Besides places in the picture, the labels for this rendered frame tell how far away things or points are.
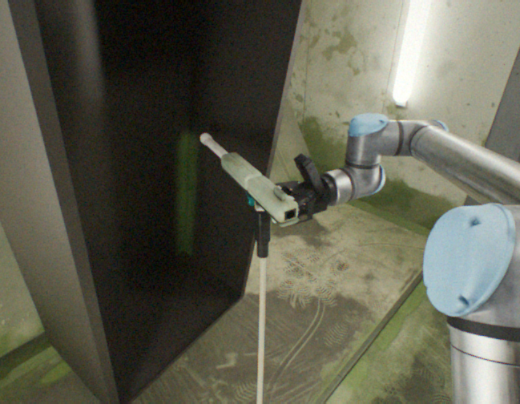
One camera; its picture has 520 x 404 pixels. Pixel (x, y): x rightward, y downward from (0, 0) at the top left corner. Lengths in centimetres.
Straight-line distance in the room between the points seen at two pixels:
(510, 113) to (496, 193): 176
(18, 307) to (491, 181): 188
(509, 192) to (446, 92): 185
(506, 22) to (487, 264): 202
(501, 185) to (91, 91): 87
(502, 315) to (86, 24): 90
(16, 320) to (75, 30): 142
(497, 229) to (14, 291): 190
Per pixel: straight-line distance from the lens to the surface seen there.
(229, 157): 93
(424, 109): 252
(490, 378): 44
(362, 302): 214
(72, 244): 67
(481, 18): 238
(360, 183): 96
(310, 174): 85
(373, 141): 93
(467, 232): 41
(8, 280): 201
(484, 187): 68
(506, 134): 243
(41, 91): 52
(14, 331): 203
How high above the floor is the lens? 157
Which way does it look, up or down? 32 degrees down
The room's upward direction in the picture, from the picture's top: straight up
